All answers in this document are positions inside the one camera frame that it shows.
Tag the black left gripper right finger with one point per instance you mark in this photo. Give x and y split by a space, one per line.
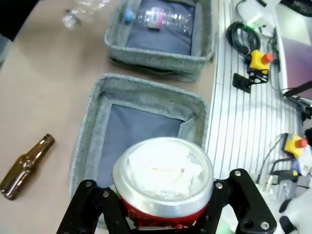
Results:
240 202

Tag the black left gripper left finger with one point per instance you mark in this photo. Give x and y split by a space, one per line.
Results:
97 209

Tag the red aluminium can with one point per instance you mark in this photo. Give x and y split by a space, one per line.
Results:
162 179

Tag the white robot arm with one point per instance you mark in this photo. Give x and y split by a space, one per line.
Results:
296 214

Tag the empty grey fabric basket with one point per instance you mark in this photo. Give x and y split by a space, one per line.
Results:
136 122

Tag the grey fabric basket with bottles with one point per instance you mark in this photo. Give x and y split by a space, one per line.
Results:
161 39

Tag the yellow emergency stop button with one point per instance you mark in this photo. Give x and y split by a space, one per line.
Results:
295 144
259 61

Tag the brown glass bottle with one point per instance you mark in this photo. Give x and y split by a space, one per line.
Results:
25 167

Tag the clear plastic bottle pink label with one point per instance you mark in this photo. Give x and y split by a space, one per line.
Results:
165 20

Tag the crushed clear plastic bottle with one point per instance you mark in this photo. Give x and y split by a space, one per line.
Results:
73 14

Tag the black mounting bracket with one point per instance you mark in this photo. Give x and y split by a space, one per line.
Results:
248 79

